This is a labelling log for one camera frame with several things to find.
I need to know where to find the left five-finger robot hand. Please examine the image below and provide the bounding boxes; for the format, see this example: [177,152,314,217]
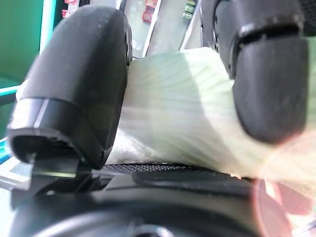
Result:
[6,0,316,237]

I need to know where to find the green napa cabbage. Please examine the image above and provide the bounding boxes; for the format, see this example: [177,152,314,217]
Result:
[106,46,316,188]

